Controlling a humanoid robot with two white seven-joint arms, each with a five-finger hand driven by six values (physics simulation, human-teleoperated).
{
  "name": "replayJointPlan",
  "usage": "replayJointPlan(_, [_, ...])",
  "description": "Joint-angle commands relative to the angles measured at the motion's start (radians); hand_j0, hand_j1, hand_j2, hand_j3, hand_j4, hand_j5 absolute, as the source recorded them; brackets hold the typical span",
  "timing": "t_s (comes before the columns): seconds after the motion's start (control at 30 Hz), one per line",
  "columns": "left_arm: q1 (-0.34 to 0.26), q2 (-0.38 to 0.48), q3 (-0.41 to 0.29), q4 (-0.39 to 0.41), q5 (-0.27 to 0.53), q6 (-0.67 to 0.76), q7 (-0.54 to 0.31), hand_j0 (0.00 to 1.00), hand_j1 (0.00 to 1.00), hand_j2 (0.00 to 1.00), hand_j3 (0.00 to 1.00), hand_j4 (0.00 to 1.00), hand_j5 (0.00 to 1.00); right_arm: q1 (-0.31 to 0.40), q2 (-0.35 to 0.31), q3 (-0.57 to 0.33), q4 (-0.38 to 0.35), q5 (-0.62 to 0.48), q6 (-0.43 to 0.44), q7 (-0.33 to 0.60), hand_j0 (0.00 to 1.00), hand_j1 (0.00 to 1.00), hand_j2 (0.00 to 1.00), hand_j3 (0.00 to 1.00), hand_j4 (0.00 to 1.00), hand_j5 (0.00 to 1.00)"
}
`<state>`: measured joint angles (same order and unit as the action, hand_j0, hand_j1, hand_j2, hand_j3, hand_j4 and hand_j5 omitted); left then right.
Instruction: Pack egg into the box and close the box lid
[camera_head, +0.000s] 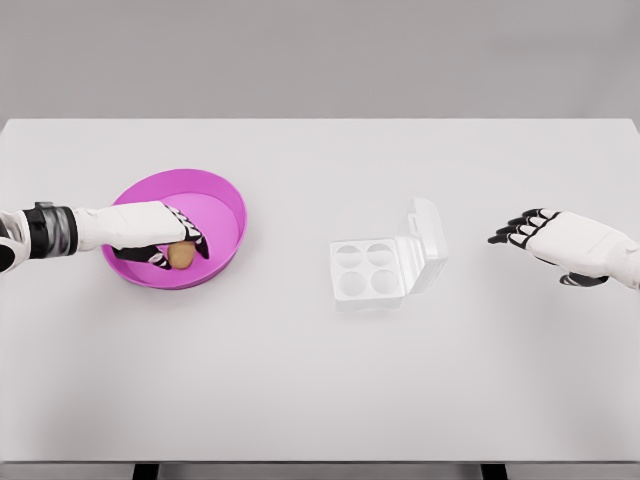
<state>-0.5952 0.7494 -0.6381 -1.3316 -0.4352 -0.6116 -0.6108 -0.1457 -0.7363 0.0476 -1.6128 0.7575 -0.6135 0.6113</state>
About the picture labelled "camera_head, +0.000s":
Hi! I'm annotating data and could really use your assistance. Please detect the brown egg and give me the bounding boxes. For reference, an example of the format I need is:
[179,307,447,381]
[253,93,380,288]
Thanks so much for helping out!
[167,241,196,270]

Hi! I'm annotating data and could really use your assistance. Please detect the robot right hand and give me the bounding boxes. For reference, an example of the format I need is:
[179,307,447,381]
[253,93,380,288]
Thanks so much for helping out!
[486,208,629,288]

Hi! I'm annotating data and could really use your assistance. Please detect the clear plastic egg box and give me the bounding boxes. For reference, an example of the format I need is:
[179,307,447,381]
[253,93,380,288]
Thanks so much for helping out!
[329,196,449,313]

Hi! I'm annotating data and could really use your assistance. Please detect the pink round bowl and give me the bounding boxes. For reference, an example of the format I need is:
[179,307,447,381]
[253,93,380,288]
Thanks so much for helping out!
[101,169,248,291]

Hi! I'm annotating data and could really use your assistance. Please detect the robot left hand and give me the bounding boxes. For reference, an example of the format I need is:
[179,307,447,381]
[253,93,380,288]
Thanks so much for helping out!
[106,201,211,272]

